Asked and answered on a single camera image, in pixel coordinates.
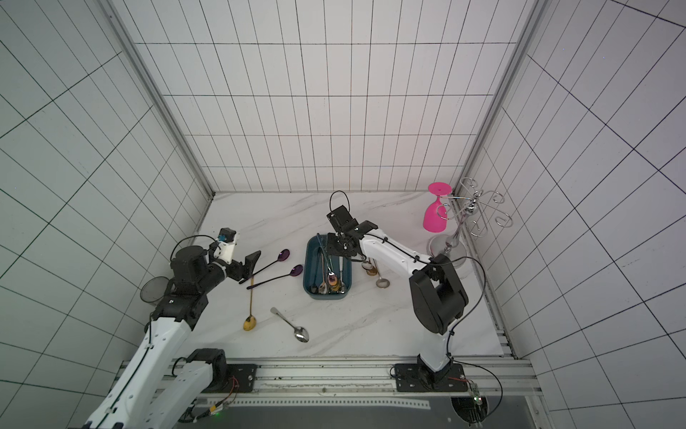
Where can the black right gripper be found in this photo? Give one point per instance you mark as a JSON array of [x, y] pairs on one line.
[[343, 244]]

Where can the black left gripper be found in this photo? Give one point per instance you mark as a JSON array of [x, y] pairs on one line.
[[248, 268]]

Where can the teal plastic storage box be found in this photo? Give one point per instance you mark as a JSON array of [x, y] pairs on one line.
[[313, 276]]

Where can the rainbow iridescent spoon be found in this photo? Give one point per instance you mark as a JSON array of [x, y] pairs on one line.
[[330, 277]]

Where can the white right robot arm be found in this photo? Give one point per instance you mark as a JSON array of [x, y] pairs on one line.
[[437, 293]]

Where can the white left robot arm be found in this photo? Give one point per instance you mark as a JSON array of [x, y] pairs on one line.
[[155, 332]]

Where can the silver spoon in pile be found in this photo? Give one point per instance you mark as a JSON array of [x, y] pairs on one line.
[[381, 281]]

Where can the gold spoon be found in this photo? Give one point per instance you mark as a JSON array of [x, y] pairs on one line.
[[251, 322]]

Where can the silver spoon near front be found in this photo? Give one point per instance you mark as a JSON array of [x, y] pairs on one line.
[[300, 333]]

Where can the grey mesh cup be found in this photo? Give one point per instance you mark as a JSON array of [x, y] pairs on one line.
[[154, 290]]

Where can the pink plastic goblet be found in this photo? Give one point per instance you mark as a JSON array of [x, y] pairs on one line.
[[436, 215]]

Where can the chrome cup rack stand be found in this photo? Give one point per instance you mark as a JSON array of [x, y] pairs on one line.
[[467, 217]]

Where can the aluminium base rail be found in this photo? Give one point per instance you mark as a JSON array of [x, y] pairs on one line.
[[381, 381]]

